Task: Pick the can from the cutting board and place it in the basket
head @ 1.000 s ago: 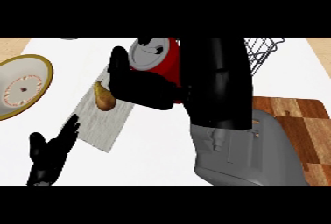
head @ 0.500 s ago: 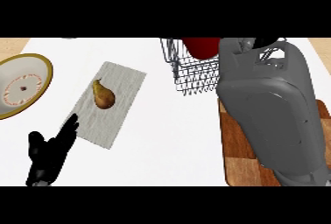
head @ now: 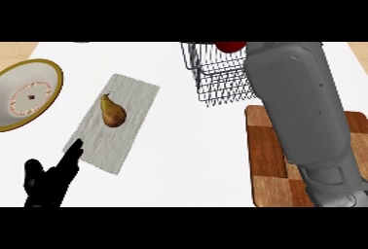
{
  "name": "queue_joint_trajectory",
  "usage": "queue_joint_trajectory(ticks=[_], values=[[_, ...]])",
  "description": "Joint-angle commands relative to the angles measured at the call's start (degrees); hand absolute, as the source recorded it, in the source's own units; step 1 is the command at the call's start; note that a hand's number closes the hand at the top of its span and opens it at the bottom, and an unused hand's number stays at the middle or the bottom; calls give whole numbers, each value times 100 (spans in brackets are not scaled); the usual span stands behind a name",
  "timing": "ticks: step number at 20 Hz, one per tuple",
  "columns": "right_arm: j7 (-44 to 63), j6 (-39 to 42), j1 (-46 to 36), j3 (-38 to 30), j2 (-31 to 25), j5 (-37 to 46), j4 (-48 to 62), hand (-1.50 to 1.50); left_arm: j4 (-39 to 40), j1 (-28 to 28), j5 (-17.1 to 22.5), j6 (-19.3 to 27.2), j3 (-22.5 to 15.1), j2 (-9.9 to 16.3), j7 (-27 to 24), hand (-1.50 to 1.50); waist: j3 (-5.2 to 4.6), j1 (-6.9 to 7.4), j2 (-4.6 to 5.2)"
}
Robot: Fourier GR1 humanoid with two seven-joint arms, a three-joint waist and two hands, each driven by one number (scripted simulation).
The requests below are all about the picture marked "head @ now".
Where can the red can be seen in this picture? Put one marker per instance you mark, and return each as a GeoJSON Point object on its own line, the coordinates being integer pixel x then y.
{"type": "Point", "coordinates": [231, 46]}

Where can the brown checkered cutting board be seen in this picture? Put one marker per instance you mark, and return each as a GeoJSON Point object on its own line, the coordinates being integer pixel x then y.
{"type": "Point", "coordinates": [268, 155]}

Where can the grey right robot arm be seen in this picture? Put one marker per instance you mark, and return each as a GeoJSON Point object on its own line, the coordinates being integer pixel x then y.
{"type": "Point", "coordinates": [302, 110]}

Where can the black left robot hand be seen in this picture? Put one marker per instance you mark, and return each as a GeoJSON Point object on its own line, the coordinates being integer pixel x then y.
{"type": "Point", "coordinates": [52, 180]}

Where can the brown pear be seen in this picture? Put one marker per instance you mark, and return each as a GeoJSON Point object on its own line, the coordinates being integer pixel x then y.
{"type": "Point", "coordinates": [113, 113]}

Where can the pale grey placemat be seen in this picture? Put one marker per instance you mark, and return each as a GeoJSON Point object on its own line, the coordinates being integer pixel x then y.
{"type": "Point", "coordinates": [116, 129]}

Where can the white gold-rimmed plate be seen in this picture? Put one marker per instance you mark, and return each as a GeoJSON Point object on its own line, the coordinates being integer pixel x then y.
{"type": "Point", "coordinates": [26, 94]}

